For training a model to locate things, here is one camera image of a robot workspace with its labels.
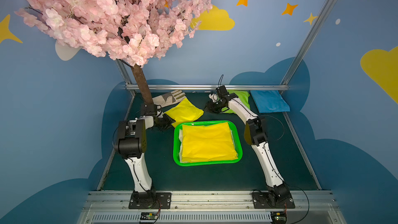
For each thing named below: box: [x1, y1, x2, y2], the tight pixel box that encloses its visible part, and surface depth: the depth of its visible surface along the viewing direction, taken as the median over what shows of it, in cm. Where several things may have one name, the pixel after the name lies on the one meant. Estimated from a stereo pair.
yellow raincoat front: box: [181, 122, 239, 163], surface depth 88 cm
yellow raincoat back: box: [163, 97, 205, 128], surface depth 109 cm
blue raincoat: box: [250, 90, 291, 114], surface depth 117 cm
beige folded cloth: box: [152, 89, 188, 108], surface depth 121 cm
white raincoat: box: [178, 128, 183, 164], surface depth 88 cm
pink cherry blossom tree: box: [16, 0, 213, 106], surface depth 56 cm
